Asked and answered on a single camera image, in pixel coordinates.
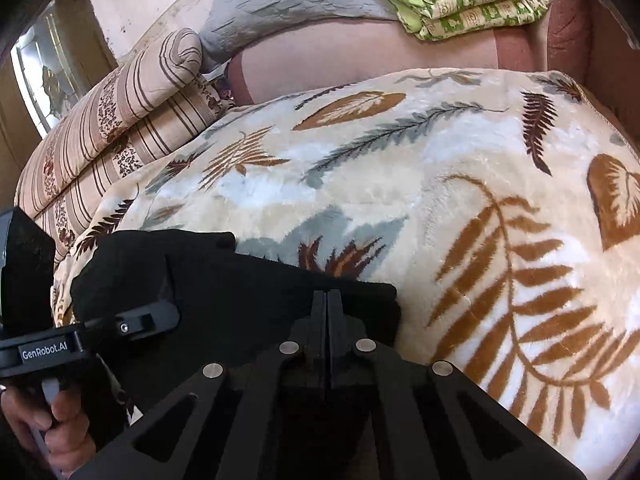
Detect glass window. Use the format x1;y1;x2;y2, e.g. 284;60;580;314
9;7;93;138

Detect brown padded bed frame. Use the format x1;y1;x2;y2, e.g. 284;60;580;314
545;0;640;128

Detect black pants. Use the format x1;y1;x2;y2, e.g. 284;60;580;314
70;230;402;413

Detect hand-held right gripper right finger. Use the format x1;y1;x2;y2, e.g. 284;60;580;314
326;290;588;480

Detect grey quilted blanket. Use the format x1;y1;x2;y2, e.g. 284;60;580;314
197;0;401;72

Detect leaf print fleece blanket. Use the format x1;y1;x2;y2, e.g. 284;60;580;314
50;67;640;480

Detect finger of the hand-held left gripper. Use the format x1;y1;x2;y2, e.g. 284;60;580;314
82;302;181;342

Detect green patterned folded cloth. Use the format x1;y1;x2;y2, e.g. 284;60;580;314
347;0;561;42

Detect striped floral folded quilt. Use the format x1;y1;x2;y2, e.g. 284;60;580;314
14;27;236;263

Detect pink bed sheet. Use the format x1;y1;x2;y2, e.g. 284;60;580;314
229;14;551;107

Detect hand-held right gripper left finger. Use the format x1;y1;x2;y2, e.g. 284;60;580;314
87;290;328;480

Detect person's left hand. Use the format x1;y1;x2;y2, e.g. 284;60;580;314
0;382;97;478

